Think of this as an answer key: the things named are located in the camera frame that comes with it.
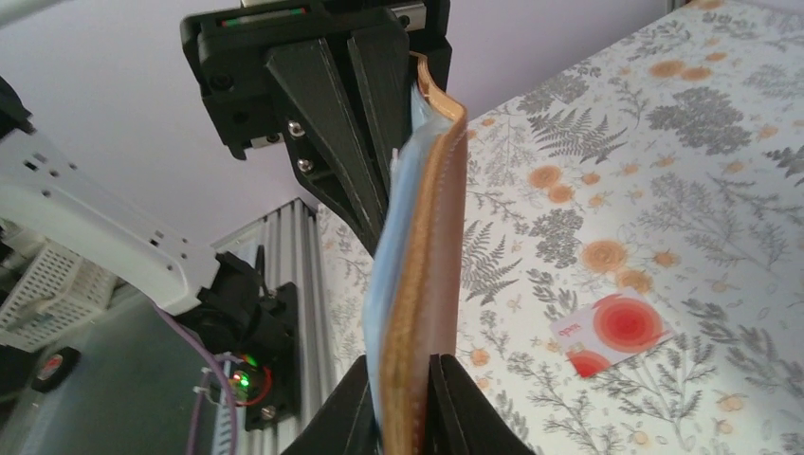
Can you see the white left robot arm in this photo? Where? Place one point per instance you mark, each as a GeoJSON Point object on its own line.
{"type": "Point", "coordinates": [42, 190]}

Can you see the aluminium mounting rail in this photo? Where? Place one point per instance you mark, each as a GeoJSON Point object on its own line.
{"type": "Point", "coordinates": [284, 244]}

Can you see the white perforated basket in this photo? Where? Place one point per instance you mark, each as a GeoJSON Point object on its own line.
{"type": "Point", "coordinates": [59, 292]}

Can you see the black tape roll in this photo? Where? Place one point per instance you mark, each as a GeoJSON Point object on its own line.
{"type": "Point", "coordinates": [56, 369]}

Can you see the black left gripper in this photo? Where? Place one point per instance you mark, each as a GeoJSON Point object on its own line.
{"type": "Point", "coordinates": [331, 79]}

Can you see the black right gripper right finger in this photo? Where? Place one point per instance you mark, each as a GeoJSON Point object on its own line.
{"type": "Point", "coordinates": [460, 420]}

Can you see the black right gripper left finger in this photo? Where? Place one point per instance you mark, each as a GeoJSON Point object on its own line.
{"type": "Point", "coordinates": [345, 424]}

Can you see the brown leather card holder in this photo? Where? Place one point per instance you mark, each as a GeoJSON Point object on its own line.
{"type": "Point", "coordinates": [410, 309]}

